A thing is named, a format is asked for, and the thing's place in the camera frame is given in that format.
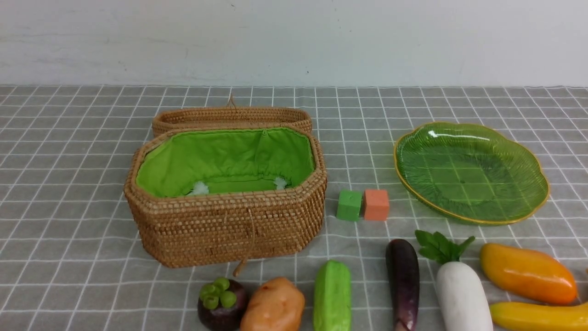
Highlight green glass leaf plate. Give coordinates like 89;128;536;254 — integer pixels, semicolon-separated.
393;122;550;226

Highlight orange yellow mango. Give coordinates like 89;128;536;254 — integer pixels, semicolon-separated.
480;243;577;305

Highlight orange foam cube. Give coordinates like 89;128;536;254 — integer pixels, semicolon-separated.
363;189;390;222

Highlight woven rattan basket green lining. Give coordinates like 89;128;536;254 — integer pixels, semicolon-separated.
124;126;327;268

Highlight purple eggplant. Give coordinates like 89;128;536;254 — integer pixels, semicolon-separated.
385;239;420;331

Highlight woven rattan basket lid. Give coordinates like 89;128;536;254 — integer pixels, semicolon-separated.
152;97;312;137

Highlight green foam cube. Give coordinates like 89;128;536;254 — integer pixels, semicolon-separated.
336;190;363;222

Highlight white radish green leaves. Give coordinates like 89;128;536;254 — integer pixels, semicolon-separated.
414;230;494;331

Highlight brown potato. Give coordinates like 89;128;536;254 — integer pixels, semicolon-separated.
241;277;306;331

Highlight dark purple mangosteen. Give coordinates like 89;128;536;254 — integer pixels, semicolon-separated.
198;277;249;331

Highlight yellow banana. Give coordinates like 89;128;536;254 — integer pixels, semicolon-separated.
489;302;588;331

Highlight green cucumber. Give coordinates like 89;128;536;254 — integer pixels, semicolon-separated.
313;260;351;331

